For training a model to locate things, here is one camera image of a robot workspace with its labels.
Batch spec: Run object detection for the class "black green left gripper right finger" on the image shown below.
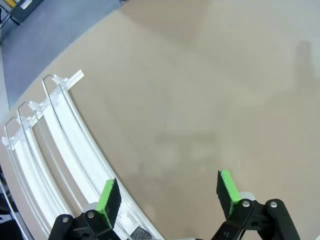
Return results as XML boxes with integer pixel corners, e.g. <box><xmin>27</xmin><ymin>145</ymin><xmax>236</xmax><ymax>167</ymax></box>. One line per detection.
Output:
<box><xmin>211</xmin><ymin>169</ymin><xmax>302</xmax><ymax>240</ymax></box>

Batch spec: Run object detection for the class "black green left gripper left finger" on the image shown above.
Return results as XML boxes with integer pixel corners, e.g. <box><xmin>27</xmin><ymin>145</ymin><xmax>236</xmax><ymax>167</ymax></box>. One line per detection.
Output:
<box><xmin>48</xmin><ymin>177</ymin><xmax>123</xmax><ymax>240</ymax></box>

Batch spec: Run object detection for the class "white can dispenser rack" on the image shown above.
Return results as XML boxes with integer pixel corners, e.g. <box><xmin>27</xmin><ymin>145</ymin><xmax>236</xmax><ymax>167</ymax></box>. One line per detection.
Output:
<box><xmin>1</xmin><ymin>69</ymin><xmax>163</xmax><ymax>240</ymax></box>

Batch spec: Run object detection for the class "dark grey cabinet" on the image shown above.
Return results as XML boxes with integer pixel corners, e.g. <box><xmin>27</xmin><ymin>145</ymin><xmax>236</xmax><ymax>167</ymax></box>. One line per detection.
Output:
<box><xmin>9</xmin><ymin>0</ymin><xmax>46</xmax><ymax>25</ymax></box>

